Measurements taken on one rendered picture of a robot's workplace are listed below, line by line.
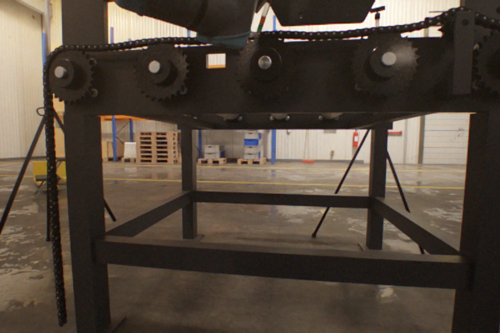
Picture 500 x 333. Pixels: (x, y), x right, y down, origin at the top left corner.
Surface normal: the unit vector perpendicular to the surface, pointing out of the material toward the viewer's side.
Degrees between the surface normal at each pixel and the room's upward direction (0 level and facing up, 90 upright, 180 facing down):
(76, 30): 90
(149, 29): 90
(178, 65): 90
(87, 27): 90
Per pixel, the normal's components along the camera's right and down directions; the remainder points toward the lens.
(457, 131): -0.15, 0.08
